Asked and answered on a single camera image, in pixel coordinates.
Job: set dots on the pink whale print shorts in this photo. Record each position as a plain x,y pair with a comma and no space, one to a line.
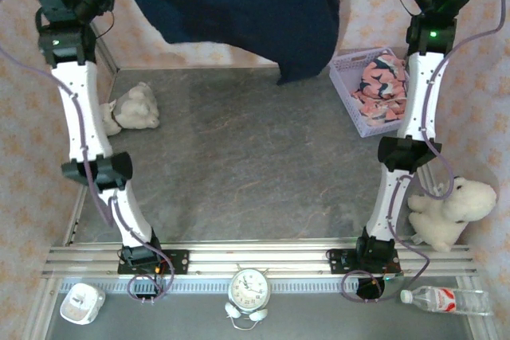
382,85

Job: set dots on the purple plastic laundry basket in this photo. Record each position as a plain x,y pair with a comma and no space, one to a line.
350,89

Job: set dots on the navy blue garment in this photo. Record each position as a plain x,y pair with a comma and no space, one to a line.
255,5

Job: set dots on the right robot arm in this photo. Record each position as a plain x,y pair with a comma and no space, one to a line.
414,97

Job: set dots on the grey white plush dog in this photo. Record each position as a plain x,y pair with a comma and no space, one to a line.
133,111

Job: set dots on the cream white plush dog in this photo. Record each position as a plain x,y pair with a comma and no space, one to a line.
458,208

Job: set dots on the small white square clock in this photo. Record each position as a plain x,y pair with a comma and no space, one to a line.
81,304

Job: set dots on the clear water bottle red label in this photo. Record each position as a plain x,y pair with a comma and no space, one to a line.
446,300

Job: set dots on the white twin bell alarm clock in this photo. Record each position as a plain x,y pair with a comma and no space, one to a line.
249,288

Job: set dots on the aluminium frame post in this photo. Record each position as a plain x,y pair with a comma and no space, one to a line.
105,51

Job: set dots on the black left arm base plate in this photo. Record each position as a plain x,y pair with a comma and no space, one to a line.
179,262

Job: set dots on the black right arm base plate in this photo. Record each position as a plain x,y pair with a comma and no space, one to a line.
338,262

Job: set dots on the aluminium mounting rail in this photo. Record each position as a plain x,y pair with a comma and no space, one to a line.
259,256

